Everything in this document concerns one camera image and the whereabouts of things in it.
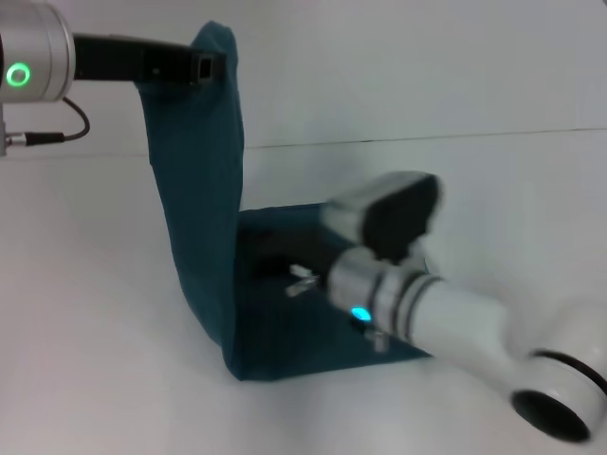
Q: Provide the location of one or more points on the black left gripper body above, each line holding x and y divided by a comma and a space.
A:
128, 59

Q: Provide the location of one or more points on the teal T-shirt with FREE print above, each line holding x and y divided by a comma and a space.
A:
199, 189

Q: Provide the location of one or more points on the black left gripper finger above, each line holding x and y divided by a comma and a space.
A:
208, 66

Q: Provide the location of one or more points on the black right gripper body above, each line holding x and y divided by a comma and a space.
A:
303, 256

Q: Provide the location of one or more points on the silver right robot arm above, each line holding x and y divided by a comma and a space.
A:
450, 322

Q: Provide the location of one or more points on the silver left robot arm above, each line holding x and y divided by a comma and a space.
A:
28, 52

